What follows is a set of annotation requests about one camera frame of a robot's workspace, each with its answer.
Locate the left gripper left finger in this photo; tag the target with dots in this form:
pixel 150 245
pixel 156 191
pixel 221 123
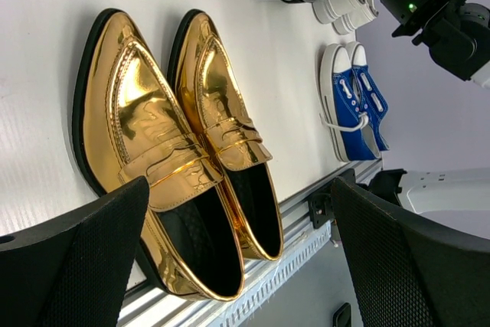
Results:
pixel 73 269

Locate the right blue canvas sneaker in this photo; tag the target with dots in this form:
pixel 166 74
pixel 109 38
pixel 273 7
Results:
pixel 372 101

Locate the gold loafer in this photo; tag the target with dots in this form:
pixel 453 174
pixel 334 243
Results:
pixel 203 81
pixel 127 123

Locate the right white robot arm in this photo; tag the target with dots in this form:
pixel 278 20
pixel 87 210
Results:
pixel 456 33

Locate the slotted grey cable duct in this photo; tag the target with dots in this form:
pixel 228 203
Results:
pixel 300 248

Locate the white sneaker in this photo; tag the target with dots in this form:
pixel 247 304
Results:
pixel 352 21
pixel 327 11

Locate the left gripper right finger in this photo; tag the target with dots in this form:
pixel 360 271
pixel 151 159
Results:
pixel 408 270

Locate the aluminium mounting rail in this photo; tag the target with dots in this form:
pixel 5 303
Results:
pixel 191 255

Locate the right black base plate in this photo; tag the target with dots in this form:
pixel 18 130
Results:
pixel 320 201

